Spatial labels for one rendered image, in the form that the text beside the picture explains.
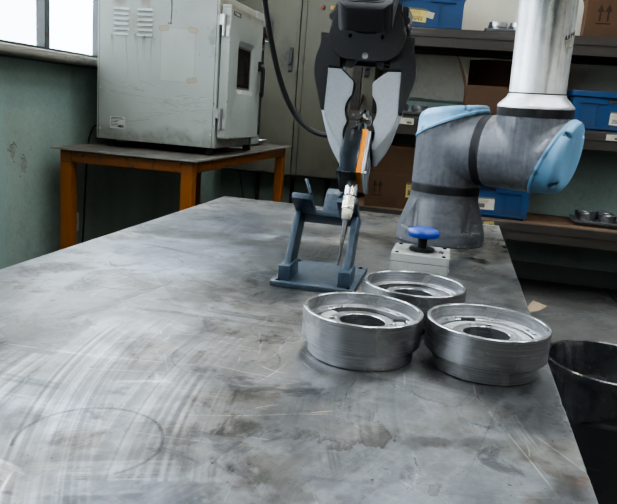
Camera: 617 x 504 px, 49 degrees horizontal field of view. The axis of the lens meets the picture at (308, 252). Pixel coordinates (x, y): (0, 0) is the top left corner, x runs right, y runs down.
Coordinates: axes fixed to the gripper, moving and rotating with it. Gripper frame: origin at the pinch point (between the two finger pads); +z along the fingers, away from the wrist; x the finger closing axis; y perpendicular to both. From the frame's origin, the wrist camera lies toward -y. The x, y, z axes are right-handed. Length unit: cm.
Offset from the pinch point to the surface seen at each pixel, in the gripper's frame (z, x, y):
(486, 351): 13.9, -13.4, -13.5
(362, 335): 13.6, -3.6, -14.7
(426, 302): 13.4, -8.3, -2.9
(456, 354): 14.7, -11.2, -12.9
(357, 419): 16.9, -4.6, -22.9
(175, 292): 17.0, 18.8, 0.9
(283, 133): 16, 99, 374
